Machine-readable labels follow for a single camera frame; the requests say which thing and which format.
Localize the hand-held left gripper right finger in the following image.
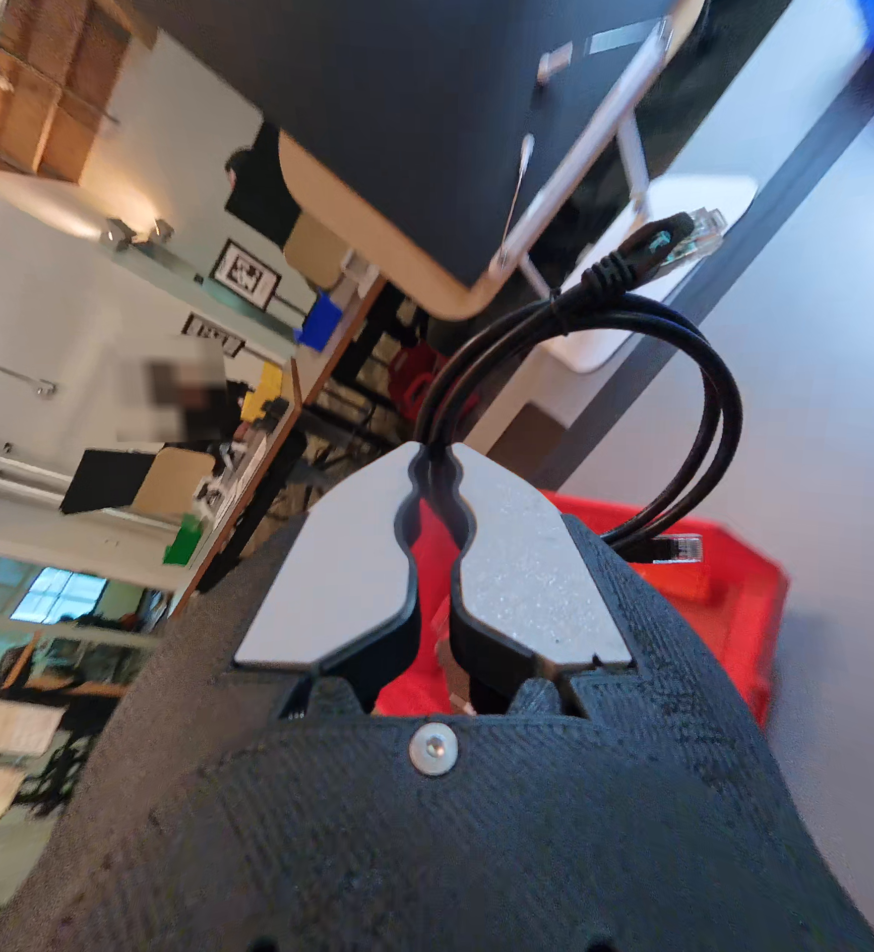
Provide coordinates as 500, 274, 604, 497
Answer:
443, 442, 635, 700

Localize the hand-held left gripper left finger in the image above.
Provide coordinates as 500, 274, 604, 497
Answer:
233, 441, 431, 704

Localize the red plastic bin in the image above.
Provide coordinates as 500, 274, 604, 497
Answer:
372, 489, 790, 728

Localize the black ethernet cable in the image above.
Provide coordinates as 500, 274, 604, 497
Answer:
413, 208, 745, 564

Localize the long wooden desk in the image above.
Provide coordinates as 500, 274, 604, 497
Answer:
169, 275, 389, 618

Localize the green plastic bin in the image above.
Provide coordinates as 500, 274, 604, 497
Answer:
162, 513, 209, 568

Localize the yellow plastic bin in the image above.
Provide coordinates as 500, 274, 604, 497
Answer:
241, 362, 287, 422

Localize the red bag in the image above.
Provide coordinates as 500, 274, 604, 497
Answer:
388, 341, 480, 426

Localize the black wood-edged board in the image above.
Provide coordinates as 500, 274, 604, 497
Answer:
60, 445, 239, 516
143, 0, 709, 322

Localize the framed marker sign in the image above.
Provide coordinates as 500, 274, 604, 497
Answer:
181, 312, 248, 358
210, 238, 283, 311

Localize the white metal board stand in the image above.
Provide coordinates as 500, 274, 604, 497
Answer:
491, 18, 759, 373

